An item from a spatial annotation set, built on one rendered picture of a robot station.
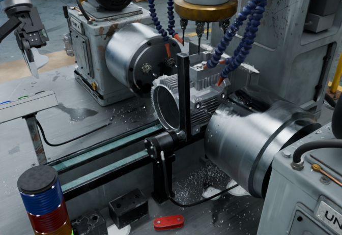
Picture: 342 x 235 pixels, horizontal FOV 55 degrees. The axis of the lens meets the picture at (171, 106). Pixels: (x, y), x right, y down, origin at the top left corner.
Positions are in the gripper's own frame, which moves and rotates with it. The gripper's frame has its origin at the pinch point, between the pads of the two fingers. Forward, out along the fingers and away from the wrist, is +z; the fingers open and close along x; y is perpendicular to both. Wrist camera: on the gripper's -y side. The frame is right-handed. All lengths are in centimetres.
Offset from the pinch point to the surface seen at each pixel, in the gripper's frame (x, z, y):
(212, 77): -26, 17, 45
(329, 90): 92, 73, 260
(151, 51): -4.2, 2.8, 39.2
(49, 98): -3.4, 8.2, 1.3
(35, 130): 2.8, 16.4, -4.9
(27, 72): 229, -31, 29
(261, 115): -51, 28, 36
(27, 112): -3.4, 10.2, -5.8
